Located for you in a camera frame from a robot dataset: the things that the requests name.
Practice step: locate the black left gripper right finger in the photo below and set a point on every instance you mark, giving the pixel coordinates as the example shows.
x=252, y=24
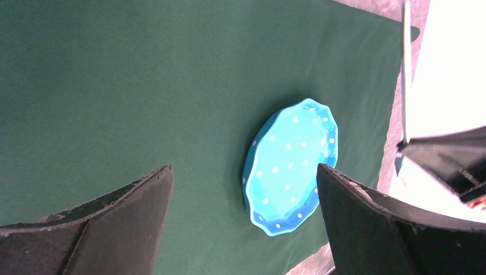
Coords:
x=372, y=233

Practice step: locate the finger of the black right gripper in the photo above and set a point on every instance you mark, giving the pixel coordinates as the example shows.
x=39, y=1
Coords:
x=456, y=160

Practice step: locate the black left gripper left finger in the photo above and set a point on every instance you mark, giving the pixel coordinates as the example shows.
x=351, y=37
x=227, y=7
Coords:
x=118, y=233

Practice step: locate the dark green cloth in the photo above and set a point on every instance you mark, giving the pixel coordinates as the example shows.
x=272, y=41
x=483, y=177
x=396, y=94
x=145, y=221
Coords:
x=96, y=94

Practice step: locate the silver fork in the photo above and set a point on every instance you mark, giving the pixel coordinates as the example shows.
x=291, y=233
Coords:
x=406, y=64

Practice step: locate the blue polka dot plate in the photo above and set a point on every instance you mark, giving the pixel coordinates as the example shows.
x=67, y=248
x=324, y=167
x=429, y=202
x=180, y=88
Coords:
x=279, y=176

